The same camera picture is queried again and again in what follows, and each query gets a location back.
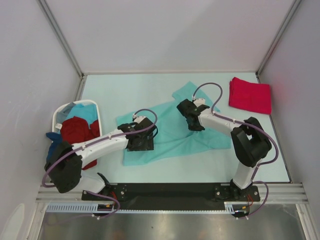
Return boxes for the dark red t-shirt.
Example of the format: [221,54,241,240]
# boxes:
[57,116,104,171]

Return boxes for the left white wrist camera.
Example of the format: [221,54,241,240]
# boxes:
[132,114,147,124]

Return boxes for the aluminium frame rail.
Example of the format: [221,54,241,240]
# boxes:
[35,185,83,203]

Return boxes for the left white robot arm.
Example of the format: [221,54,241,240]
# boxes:
[44,116,158,200]

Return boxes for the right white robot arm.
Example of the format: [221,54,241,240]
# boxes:
[176,98,272,201]

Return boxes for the dark blue t-shirt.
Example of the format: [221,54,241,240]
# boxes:
[45,132,63,163]

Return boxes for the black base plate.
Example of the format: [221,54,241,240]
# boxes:
[81,182,261,211]

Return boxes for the white laundry basket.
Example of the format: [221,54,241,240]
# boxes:
[51,99,102,136]

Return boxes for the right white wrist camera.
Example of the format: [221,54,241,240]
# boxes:
[192,98,206,107]

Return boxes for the light blue t-shirt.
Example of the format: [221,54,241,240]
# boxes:
[66,103,98,125]

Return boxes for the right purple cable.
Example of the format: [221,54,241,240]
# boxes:
[191,82,279,167]

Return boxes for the light blue cable duct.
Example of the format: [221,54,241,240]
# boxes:
[46,202,118,213]

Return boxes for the teal t-shirt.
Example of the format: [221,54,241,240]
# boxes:
[123,82,231,167]

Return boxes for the folded red t-shirt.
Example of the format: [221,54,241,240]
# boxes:
[228,77,272,115]

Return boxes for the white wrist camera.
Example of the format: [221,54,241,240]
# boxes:
[192,98,206,107]
[132,114,147,124]

